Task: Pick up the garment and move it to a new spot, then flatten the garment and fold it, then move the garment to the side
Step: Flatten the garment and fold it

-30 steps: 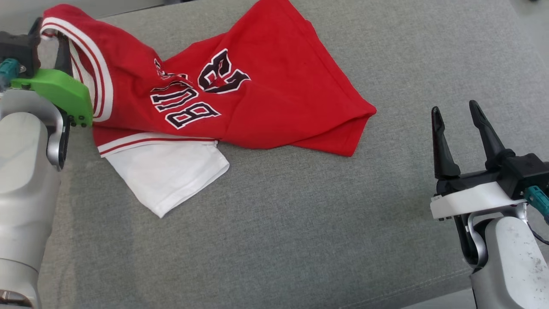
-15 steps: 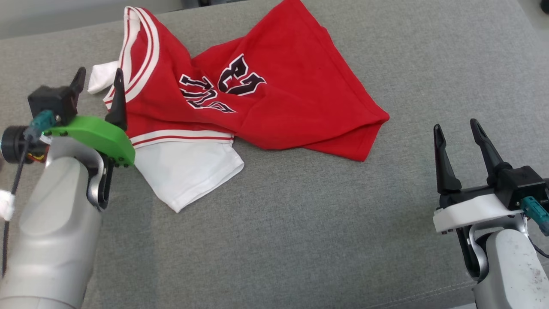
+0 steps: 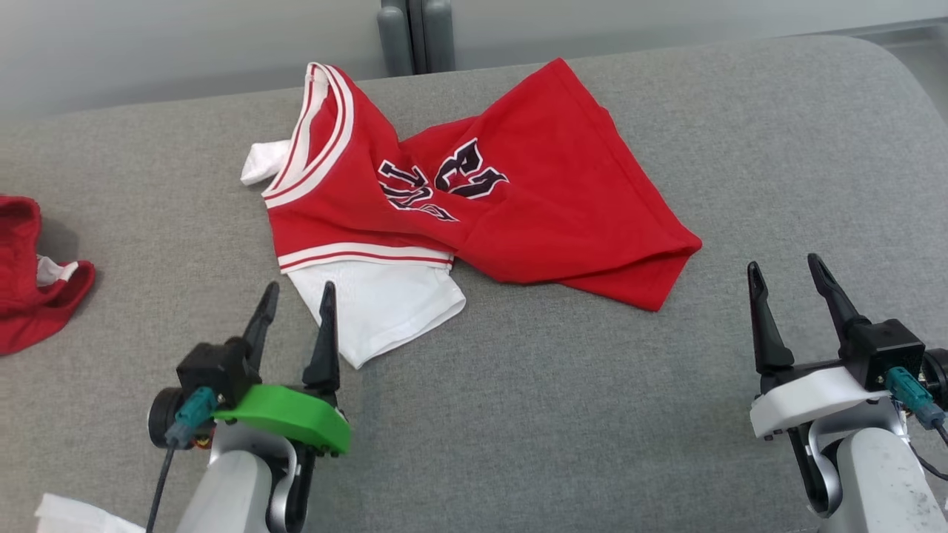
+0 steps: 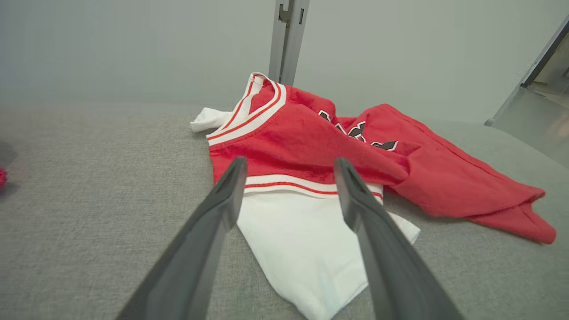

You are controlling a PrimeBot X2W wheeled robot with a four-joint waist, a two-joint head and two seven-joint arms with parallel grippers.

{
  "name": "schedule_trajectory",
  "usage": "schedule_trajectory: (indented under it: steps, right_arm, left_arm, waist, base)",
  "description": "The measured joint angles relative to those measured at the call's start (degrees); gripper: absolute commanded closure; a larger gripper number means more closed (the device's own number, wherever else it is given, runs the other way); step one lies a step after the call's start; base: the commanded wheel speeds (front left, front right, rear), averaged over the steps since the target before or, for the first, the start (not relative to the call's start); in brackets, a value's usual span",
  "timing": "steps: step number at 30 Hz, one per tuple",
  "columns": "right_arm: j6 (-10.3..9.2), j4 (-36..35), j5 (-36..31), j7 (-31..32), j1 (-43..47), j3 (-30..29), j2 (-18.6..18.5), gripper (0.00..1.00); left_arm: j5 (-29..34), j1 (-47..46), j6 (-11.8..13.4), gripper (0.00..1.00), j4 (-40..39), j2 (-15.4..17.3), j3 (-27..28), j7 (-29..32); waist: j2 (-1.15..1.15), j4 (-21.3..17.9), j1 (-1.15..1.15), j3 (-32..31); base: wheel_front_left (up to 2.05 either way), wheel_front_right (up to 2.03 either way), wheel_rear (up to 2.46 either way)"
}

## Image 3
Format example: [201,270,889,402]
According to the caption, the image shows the camera cable teal plug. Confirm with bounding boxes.
[885,366,948,482]
[146,386,219,533]

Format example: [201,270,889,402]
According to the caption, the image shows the right camera cable teal plug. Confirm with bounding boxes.
[885,366,948,482]

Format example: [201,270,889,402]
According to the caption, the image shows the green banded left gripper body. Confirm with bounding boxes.
[215,383,353,456]

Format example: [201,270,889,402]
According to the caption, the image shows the red basketball jersey white sleeves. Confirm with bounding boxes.
[241,58,703,369]

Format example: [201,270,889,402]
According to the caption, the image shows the grey metal wall rail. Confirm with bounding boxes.
[844,18,948,45]

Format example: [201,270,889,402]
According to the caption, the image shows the left camera cable teal plug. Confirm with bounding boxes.
[146,386,219,533]

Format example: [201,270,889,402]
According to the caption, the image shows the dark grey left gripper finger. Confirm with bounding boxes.
[243,282,280,371]
[302,281,341,404]

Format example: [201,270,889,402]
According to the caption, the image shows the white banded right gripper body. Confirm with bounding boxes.
[750,359,889,441]

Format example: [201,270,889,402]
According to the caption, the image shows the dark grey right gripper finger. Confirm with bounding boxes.
[807,253,871,345]
[747,261,795,375]

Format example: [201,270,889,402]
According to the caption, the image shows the red shorts with white stripes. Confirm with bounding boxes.
[0,195,96,357]

